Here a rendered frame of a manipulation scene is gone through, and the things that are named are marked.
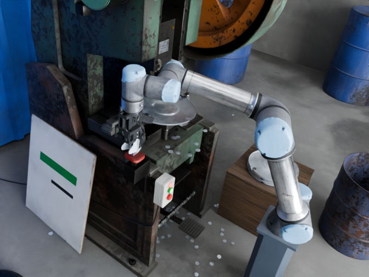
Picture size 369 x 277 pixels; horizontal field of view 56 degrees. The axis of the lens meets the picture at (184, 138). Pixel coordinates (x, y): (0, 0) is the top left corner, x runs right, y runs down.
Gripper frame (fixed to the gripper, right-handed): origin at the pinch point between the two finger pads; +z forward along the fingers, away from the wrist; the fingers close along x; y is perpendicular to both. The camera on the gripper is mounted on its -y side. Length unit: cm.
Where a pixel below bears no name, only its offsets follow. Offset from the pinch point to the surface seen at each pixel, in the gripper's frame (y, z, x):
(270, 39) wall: -363, 58, -81
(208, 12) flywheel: -70, -38, -16
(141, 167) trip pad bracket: -0.9, 7.0, 3.1
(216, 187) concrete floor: -85, 77, 2
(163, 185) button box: -5.5, 14.5, 11.3
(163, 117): -26.2, -1.5, -5.9
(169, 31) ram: -36, -36, -14
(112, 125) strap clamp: -9.6, 2.1, -21.1
